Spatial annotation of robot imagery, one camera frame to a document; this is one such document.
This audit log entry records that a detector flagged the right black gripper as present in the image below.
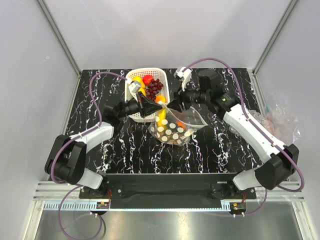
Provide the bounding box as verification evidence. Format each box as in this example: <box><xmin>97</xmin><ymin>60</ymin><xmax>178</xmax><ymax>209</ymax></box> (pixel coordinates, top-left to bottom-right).
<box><xmin>166</xmin><ymin>79</ymin><xmax>210</xmax><ymax>114</ymax></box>

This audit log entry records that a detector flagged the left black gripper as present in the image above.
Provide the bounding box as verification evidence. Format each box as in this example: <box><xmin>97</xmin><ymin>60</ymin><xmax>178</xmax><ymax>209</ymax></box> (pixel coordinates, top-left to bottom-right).
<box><xmin>117</xmin><ymin>91</ymin><xmax>163</xmax><ymax>119</ymax></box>

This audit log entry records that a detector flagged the yellow banana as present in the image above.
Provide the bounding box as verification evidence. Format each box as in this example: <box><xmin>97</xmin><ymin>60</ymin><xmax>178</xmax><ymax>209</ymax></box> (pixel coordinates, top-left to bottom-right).
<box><xmin>155</xmin><ymin>109</ymin><xmax>168</xmax><ymax>128</ymax></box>

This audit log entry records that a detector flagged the orange fruit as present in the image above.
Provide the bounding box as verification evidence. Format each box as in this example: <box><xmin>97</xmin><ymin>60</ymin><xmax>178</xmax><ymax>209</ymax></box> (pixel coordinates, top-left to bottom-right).
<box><xmin>176</xmin><ymin>121</ymin><xmax>186</xmax><ymax>129</ymax></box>

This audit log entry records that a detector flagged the purple red grape bunch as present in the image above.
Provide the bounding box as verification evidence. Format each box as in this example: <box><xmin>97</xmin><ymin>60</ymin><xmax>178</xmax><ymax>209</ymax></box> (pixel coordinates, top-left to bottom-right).
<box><xmin>145</xmin><ymin>78</ymin><xmax>164</xmax><ymax>101</ymax></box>

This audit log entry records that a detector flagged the clear dotted zip bag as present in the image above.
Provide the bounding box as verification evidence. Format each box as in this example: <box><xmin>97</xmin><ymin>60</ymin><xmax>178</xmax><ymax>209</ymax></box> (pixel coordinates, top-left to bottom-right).
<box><xmin>148</xmin><ymin>106</ymin><xmax>208</xmax><ymax>140</ymax></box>

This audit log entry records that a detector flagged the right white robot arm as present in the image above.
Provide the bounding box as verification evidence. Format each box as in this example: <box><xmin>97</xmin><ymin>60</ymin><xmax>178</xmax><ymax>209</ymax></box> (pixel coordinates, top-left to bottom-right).
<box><xmin>168</xmin><ymin>67</ymin><xmax>299</xmax><ymax>199</ymax></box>

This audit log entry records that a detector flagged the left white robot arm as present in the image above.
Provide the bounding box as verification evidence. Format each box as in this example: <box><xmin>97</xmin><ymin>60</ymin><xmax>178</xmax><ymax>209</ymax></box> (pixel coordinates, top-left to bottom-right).
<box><xmin>44</xmin><ymin>93</ymin><xmax>162</xmax><ymax>198</ymax></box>

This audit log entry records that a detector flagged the pile of spare zip bags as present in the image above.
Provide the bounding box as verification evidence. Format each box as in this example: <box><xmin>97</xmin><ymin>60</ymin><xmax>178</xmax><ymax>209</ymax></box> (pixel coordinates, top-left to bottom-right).
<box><xmin>249</xmin><ymin>92</ymin><xmax>303</xmax><ymax>145</ymax></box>

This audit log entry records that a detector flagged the orange yellow mango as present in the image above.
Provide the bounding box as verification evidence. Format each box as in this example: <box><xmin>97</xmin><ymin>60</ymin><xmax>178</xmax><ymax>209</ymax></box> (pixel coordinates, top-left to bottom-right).
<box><xmin>155</xmin><ymin>95</ymin><xmax>167</xmax><ymax>104</ymax></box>

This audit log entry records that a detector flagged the red strawberry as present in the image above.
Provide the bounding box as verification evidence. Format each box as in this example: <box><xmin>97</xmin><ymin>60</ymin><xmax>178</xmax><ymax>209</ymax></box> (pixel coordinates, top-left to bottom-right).
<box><xmin>142</xmin><ymin>74</ymin><xmax>154</xmax><ymax>86</ymax></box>

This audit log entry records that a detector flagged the upper yellow lemon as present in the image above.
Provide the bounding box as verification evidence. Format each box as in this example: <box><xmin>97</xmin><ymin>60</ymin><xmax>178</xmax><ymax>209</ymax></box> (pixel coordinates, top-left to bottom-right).
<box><xmin>132</xmin><ymin>76</ymin><xmax>145</xmax><ymax>88</ymax></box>

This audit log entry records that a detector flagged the white plastic basket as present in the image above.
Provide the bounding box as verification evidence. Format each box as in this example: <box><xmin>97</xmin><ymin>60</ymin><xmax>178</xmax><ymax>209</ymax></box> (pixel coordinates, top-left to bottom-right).
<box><xmin>124</xmin><ymin>67</ymin><xmax>171</xmax><ymax>123</ymax></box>

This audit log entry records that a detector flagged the left connector block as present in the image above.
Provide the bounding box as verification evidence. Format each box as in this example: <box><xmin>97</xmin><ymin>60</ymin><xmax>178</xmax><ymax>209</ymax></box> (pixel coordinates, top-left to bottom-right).
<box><xmin>96</xmin><ymin>201</ymin><xmax>110</xmax><ymax>210</ymax></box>

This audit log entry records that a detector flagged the connector block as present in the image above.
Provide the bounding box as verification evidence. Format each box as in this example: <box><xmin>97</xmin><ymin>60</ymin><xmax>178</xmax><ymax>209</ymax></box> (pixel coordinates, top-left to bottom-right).
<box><xmin>232</xmin><ymin>202</ymin><xmax>247</xmax><ymax>211</ymax></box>
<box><xmin>96</xmin><ymin>201</ymin><xmax>110</xmax><ymax>210</ymax></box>

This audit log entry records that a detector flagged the right connector block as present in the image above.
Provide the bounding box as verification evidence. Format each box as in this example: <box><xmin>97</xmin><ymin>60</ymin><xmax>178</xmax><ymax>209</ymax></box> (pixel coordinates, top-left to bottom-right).
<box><xmin>232</xmin><ymin>202</ymin><xmax>247</xmax><ymax>211</ymax></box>

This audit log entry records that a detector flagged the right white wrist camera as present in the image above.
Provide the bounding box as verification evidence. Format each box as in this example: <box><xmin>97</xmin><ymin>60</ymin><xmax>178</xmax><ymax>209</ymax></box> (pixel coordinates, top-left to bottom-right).
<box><xmin>174</xmin><ymin>66</ymin><xmax>192</xmax><ymax>92</ymax></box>

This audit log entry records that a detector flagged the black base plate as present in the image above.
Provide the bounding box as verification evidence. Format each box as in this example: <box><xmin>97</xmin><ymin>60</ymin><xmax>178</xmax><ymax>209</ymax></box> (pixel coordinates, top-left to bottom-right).
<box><xmin>84</xmin><ymin>173</ymin><xmax>254</xmax><ymax>211</ymax></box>

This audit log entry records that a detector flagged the aluminium frame rail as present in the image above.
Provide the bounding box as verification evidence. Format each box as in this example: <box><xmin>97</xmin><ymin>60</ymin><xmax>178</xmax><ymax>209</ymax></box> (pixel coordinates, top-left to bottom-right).
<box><xmin>32</xmin><ymin>181</ymin><xmax>305</xmax><ymax>208</ymax></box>

